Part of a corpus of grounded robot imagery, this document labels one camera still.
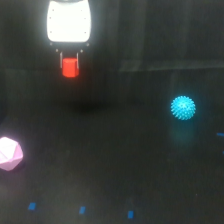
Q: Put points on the pink polyhedron object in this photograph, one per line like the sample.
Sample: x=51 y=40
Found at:
x=11 y=153

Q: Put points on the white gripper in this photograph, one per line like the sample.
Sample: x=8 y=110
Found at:
x=69 y=25

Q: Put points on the cyan spiky ball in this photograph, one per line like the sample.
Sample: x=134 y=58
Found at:
x=183 y=108

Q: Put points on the red hexagonal block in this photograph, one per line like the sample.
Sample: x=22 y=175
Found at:
x=69 y=69

